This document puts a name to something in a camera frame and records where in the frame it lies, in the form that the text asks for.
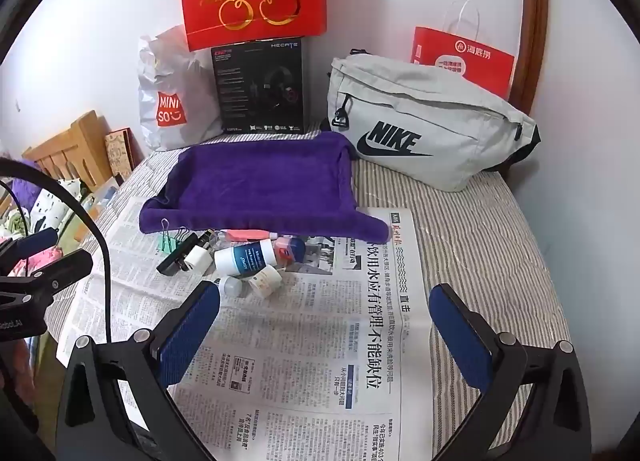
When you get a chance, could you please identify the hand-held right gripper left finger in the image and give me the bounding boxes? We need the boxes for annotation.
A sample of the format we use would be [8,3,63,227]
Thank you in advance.
[56,281,222,461]

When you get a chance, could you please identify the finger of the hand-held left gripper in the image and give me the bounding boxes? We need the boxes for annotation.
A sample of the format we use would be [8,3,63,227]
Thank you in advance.
[0,227,60,273]
[0,248,95,303]

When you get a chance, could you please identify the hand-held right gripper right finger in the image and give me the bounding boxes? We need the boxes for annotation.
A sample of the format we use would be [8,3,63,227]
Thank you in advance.
[428,283,593,461]

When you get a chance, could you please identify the small white bottle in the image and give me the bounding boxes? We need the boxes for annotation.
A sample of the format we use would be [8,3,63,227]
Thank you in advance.
[217,275,250,298]

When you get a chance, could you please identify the white charger plug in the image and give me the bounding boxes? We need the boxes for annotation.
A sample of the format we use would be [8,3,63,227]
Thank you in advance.
[183,246,215,273]

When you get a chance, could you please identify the black pen-like tube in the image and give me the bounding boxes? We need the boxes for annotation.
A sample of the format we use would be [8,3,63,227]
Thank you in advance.
[156,233,201,276]

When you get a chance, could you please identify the small white jar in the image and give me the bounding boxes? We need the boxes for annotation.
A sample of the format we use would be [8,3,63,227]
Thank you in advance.
[248,264,281,299]

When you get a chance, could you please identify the large blue and white bottle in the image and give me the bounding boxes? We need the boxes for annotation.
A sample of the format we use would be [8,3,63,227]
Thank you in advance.
[214,239,277,277]

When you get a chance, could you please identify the green binder clip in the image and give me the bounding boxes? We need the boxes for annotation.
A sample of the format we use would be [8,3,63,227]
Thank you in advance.
[158,220,190,255]

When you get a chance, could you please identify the pink tube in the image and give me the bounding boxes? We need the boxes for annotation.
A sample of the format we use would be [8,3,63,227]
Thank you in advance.
[225,228,269,242]

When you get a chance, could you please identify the small blue jar orange lid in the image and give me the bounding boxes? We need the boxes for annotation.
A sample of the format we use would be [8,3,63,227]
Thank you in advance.
[274,236,306,267]

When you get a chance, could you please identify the white spotted pillow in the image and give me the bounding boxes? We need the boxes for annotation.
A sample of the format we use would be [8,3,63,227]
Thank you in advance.
[29,178,84,238]

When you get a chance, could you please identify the purple plush toy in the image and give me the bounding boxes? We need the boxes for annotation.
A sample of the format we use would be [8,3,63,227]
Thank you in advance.
[9,177,40,214]

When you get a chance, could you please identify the brown patterned book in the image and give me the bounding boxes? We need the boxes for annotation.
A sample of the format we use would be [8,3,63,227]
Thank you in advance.
[104,128,135,180]

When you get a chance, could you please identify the newspaper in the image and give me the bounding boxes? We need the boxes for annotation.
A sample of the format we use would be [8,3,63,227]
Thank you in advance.
[56,196,437,461]

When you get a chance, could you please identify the purple towel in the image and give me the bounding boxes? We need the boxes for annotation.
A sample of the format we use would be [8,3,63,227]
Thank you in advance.
[138,131,391,245]

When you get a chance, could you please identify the white plastic shopping bag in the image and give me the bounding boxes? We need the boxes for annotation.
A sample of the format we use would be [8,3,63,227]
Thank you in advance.
[137,25,224,152]

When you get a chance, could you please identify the grey waist bag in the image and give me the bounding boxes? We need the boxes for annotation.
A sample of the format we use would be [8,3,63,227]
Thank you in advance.
[327,48,542,192]

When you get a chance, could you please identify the black headset box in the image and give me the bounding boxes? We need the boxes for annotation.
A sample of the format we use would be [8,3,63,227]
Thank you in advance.
[210,37,306,134]

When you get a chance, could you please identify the dark wooden headboard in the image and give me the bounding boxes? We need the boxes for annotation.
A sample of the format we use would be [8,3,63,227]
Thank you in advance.
[502,0,551,174]

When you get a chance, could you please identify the black cable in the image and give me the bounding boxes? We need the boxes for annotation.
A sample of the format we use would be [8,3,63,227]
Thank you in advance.
[0,157,113,344]

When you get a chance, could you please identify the red paper bag white handles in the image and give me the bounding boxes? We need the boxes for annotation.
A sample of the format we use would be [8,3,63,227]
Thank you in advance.
[410,0,516,102]

